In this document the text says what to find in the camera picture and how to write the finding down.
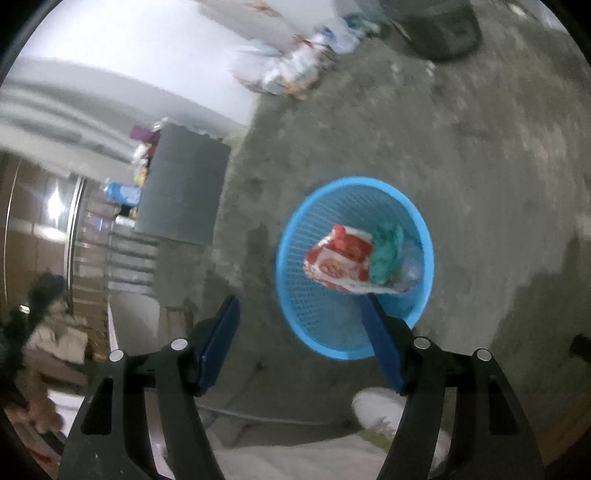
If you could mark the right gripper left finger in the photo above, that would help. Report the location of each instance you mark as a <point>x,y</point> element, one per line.
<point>109,437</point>

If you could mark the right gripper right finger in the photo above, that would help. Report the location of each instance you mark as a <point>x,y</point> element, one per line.
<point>491,438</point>

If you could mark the clear plastic cup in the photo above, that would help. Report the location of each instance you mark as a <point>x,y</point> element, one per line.
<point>411,269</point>

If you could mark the teal mesh cloth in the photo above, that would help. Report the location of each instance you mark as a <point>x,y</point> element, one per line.
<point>386,257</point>

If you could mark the red white snack bag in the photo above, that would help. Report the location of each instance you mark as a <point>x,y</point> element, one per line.
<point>341,261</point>

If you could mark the blue mesh trash basket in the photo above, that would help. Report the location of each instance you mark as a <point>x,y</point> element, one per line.
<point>329,322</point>

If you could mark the floor trash pile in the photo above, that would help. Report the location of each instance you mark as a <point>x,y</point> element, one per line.
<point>265,70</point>

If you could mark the beige hanging coat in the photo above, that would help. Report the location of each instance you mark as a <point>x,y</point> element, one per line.
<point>58,346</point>

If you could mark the white shoe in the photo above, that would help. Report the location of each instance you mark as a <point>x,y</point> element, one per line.
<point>379,412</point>

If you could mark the metal balcony railing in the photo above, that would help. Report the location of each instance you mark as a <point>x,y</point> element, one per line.
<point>103,258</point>

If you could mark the blue detergent bottle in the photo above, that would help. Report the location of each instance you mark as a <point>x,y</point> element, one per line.
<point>122,194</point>

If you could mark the grey cabinet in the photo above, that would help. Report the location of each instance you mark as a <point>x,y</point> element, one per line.
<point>180,198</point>

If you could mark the purple cup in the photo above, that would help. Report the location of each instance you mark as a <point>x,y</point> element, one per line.
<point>144,135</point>

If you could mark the grey curtain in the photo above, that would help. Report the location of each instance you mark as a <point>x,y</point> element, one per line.
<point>75,119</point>

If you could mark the black rice cooker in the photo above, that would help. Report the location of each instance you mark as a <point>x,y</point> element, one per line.
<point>437,30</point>

